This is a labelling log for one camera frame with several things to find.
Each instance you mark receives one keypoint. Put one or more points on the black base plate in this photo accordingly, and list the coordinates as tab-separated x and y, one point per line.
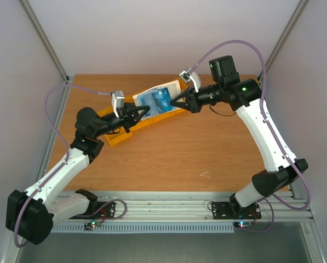
223	211
102	210

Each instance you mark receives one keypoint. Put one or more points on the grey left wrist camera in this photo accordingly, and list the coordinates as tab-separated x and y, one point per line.
117	101

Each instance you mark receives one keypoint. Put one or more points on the aluminium front rail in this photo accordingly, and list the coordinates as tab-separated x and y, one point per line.
170	206

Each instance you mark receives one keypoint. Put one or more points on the left small circuit board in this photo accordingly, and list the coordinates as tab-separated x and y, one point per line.
91	225

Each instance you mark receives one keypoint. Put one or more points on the left side aluminium rail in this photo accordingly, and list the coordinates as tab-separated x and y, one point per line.
54	130

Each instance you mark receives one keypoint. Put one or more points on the grey slotted cable duct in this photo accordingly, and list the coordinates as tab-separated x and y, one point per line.
147	227

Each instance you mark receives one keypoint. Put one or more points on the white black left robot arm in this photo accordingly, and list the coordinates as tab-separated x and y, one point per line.
31	214

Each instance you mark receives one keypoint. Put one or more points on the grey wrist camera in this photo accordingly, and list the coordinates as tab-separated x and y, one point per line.
188	77
117	101

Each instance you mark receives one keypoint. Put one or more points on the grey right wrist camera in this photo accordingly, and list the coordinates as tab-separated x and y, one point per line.
188	77

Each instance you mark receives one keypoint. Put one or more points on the left rear aluminium frame post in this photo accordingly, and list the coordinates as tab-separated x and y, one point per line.
43	37

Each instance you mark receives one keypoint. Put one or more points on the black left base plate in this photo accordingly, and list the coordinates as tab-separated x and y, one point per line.
102	210

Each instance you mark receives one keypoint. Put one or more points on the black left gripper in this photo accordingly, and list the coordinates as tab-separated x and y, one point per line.
127	116

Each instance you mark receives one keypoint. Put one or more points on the yellow plastic bin row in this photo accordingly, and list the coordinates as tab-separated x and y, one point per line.
119	134

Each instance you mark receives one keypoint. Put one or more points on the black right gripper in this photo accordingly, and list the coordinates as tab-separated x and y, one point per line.
193	99

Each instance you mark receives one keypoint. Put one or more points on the small circuit board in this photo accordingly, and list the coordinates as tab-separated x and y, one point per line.
91	225
243	224

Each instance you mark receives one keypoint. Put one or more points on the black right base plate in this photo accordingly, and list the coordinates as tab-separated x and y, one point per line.
223	211

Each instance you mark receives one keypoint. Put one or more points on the blue VIP card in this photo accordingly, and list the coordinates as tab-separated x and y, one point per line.
159	101

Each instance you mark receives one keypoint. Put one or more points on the aluminium frame post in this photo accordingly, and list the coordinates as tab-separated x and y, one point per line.
295	16
43	37

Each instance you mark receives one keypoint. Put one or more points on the right small circuit board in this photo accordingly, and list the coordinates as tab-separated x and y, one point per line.
243	224

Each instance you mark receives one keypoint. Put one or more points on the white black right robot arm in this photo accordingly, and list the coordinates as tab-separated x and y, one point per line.
282	167

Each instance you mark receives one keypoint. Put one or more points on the right rear aluminium frame post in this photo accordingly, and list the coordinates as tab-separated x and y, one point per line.
295	16

